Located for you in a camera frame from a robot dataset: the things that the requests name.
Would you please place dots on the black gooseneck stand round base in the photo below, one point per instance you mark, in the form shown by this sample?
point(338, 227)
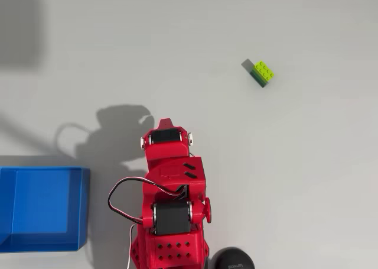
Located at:
point(233, 258)

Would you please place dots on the green lego brick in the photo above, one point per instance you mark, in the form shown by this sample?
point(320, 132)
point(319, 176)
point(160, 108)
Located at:
point(264, 71)

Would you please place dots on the red robot arm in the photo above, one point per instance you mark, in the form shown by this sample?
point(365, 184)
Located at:
point(177, 168)

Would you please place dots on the blue plastic bin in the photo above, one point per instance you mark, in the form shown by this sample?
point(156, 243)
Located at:
point(44, 204)

